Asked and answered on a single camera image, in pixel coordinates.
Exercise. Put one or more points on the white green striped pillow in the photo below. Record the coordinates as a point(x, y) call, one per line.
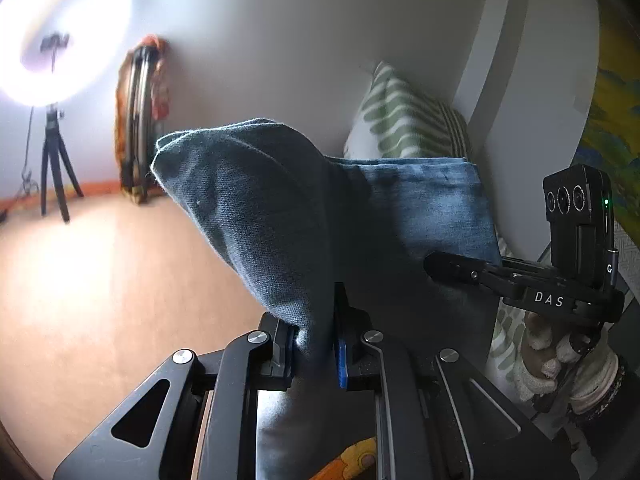
point(400, 120)

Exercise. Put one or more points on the black tripod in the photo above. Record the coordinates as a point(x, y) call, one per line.
point(52, 160)

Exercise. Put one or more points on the orange patterned folded board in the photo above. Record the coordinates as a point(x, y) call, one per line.
point(142, 125)

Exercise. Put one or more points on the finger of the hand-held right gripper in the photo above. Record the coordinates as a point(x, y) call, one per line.
point(460, 270)

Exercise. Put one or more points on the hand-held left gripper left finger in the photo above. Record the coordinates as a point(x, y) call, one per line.
point(280, 355)

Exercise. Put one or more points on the person's right hand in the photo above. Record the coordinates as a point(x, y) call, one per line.
point(537, 375)

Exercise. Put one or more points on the blue denim pants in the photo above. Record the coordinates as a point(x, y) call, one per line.
point(260, 210)

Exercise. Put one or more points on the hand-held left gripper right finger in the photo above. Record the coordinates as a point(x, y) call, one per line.
point(342, 365)

